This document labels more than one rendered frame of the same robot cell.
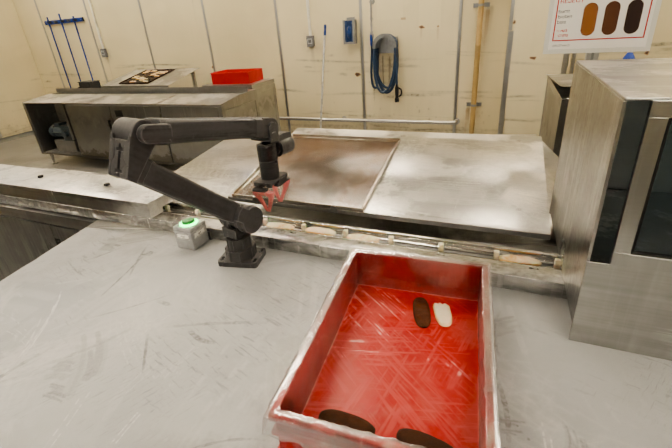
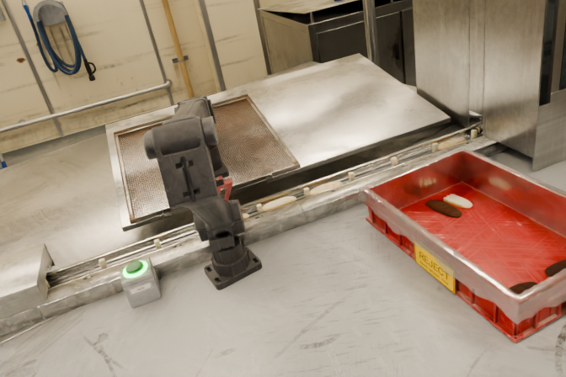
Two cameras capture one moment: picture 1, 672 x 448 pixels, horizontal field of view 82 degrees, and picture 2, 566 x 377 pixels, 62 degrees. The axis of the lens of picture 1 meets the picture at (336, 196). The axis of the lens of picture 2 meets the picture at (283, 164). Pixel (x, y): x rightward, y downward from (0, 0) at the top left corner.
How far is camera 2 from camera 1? 0.75 m
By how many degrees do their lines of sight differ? 35
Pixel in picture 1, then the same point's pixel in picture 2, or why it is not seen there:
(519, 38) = not seen: outside the picture
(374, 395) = (502, 269)
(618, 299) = (555, 125)
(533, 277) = (477, 147)
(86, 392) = not seen: outside the picture
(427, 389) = (520, 243)
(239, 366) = (391, 330)
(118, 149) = (178, 167)
